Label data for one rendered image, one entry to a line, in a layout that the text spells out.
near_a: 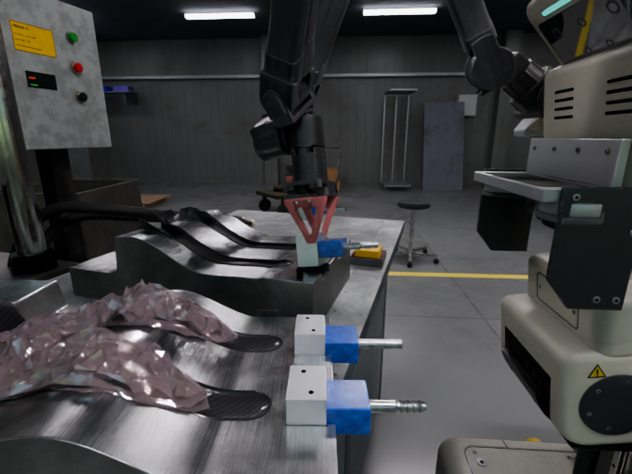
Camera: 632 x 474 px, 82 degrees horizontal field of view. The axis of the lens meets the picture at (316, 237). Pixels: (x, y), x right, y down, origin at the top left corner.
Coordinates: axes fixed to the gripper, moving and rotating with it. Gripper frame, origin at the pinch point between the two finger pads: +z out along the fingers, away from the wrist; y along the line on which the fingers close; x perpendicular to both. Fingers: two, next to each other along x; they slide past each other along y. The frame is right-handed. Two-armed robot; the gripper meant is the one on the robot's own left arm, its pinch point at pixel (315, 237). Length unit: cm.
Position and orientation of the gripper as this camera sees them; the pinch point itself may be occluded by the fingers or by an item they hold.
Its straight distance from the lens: 61.0
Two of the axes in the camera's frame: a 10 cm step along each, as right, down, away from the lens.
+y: -3.0, 0.8, -9.5
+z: 0.9, 9.9, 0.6
